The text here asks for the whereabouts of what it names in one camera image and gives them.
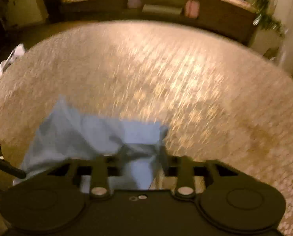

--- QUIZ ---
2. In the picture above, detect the light blue t-shirt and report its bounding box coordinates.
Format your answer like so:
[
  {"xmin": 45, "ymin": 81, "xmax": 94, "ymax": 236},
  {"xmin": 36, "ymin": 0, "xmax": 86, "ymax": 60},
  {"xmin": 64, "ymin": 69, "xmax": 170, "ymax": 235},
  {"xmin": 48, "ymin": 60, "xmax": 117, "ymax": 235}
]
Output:
[{"xmin": 20, "ymin": 98, "xmax": 168, "ymax": 190}]

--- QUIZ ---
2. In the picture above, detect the floral lace tablecloth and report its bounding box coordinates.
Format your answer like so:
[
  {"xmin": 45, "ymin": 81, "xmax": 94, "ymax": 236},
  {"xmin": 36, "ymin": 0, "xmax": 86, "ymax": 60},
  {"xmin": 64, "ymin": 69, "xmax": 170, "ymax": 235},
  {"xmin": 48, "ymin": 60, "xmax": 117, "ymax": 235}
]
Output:
[{"xmin": 0, "ymin": 21, "xmax": 293, "ymax": 235}]

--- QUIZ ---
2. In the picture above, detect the white and blue jersey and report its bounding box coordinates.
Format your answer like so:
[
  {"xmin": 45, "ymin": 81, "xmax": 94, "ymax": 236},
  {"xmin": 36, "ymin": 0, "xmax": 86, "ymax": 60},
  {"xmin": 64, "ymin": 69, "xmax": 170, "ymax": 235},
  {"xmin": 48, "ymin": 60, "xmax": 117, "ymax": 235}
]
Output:
[{"xmin": 0, "ymin": 43, "xmax": 26, "ymax": 77}]

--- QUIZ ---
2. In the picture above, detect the pink box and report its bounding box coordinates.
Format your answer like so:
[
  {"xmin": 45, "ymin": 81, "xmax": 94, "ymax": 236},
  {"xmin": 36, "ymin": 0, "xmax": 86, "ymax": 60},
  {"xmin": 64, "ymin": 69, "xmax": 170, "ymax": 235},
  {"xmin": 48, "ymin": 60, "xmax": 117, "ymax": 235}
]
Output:
[{"xmin": 184, "ymin": 0, "xmax": 200, "ymax": 19}]

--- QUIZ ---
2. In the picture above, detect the potted green plant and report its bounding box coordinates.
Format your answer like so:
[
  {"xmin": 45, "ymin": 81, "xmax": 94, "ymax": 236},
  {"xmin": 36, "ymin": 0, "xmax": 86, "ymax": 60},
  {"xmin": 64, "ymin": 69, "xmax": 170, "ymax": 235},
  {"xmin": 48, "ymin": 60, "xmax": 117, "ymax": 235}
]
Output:
[{"xmin": 249, "ymin": 0, "xmax": 284, "ymax": 54}]

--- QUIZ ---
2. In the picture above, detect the long wooden sideboard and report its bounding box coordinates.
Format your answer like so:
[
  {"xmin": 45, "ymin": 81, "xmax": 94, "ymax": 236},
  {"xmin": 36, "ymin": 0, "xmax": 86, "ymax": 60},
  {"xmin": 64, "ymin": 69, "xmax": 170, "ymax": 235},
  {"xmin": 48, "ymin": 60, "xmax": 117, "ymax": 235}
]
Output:
[{"xmin": 60, "ymin": 0, "xmax": 256, "ymax": 46}]

